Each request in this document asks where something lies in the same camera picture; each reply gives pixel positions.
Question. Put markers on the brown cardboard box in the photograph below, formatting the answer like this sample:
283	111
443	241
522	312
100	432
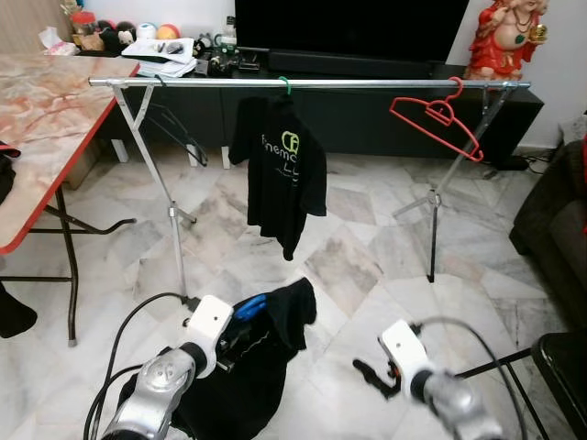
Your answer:
84	165

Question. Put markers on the black folding chair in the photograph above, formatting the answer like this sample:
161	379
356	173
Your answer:
561	385

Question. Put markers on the red-lidded jar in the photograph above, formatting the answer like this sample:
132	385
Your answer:
85	32

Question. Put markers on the small clear bottle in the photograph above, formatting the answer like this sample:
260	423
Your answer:
228	35

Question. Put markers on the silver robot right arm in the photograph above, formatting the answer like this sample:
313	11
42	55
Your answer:
459	408

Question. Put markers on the green hanger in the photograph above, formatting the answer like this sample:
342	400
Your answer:
288	88

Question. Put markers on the red-edged marble folding table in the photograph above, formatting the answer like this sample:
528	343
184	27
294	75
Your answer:
46	119

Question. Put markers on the black television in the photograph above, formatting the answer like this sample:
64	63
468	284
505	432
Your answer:
348	27

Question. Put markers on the black draped garment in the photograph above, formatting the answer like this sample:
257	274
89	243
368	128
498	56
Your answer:
14	316

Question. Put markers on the white tissue pack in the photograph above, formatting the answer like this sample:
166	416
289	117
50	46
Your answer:
57	44

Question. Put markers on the red plastic hanger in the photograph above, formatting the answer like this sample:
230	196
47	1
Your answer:
438	112

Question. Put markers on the black soundbar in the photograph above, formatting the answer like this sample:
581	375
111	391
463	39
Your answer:
348	64

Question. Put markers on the black tv cabinet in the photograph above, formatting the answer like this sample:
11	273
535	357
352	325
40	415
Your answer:
367	124

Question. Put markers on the dark navy knit shirt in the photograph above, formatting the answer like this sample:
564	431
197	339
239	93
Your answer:
266	385

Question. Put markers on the white ball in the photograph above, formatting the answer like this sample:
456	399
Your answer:
146	31

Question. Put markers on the white paper stack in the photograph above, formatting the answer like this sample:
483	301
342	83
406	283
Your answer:
160	55

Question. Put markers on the silver metal clothes rack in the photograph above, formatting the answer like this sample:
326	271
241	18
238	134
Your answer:
321	82

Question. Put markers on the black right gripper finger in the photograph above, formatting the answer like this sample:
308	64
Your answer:
371	371

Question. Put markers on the dark brown sofa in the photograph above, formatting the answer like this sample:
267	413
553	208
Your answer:
550	229

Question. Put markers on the orange ball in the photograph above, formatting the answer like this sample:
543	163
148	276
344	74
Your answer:
169	32

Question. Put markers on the black tape dispenser gadget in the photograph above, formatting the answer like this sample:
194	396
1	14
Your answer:
215	64

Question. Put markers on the blue plastic hanger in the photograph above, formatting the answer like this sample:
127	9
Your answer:
249	307

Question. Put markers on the black printed T-shirt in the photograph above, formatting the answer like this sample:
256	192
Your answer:
275	192

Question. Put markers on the black power strip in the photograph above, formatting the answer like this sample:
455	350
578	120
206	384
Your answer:
514	163

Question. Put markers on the red laughing Buddha statue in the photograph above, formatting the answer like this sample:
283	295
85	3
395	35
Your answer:
504	41

